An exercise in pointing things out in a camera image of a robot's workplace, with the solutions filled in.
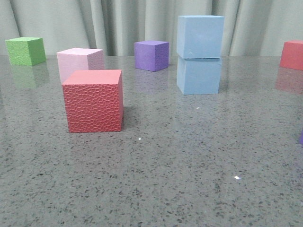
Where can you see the light blue foam cube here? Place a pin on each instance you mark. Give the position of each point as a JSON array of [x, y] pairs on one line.
[[199, 76], [199, 36]]

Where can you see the purple foam cube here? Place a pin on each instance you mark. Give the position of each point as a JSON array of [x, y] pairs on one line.
[[151, 55]]

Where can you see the red textured foam cube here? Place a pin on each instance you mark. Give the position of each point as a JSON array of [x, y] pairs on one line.
[[94, 101]]

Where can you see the pink foam cube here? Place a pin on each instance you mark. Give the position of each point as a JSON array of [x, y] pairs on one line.
[[74, 59]]

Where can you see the grey-green curtain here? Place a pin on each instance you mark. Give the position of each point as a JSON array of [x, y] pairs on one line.
[[251, 27]]

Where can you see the green foam cube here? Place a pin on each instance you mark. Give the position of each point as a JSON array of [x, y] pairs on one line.
[[26, 51]]

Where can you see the red foam cube far right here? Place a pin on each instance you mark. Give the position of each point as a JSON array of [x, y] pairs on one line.
[[292, 55]]

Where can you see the purple cube at right edge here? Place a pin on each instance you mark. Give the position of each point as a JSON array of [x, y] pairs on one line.
[[301, 138]]

